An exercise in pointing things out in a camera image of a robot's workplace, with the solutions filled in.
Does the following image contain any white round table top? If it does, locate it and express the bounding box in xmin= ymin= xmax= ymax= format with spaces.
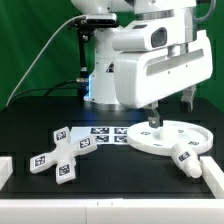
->
xmin=127 ymin=120 xmax=213 ymax=156

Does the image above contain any black cable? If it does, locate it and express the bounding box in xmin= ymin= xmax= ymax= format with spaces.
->
xmin=11 ymin=79 xmax=81 ymax=101

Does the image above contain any white fence block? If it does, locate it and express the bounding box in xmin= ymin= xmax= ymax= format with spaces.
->
xmin=200 ymin=156 xmax=224 ymax=199
xmin=0 ymin=157 xmax=13 ymax=190

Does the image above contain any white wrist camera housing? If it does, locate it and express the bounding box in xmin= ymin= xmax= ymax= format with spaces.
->
xmin=112 ymin=21 xmax=168 ymax=52

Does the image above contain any white left fence block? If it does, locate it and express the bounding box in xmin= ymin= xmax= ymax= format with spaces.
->
xmin=0 ymin=157 xmax=13 ymax=190

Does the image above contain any white front fence rail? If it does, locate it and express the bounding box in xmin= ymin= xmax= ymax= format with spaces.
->
xmin=0 ymin=199 xmax=224 ymax=224

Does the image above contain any grey camera cable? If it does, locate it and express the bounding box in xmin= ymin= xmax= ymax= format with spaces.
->
xmin=5 ymin=14 xmax=88 ymax=108

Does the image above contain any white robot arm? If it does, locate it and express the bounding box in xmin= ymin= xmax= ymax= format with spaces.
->
xmin=71 ymin=0 xmax=213 ymax=128

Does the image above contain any black camera on stand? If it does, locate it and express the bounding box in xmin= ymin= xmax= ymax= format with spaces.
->
xmin=67 ymin=13 xmax=119 ymax=84

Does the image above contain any white cross-shaped table base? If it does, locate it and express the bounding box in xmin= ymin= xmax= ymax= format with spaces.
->
xmin=30 ymin=127 xmax=97 ymax=184

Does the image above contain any white right fence block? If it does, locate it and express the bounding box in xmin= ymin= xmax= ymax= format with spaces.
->
xmin=200 ymin=156 xmax=224 ymax=199

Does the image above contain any white fiducial marker sheet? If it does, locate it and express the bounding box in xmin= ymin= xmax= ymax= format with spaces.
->
xmin=71 ymin=126 xmax=128 ymax=145

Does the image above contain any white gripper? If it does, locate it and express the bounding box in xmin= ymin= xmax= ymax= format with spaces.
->
xmin=114 ymin=30 xmax=213 ymax=128

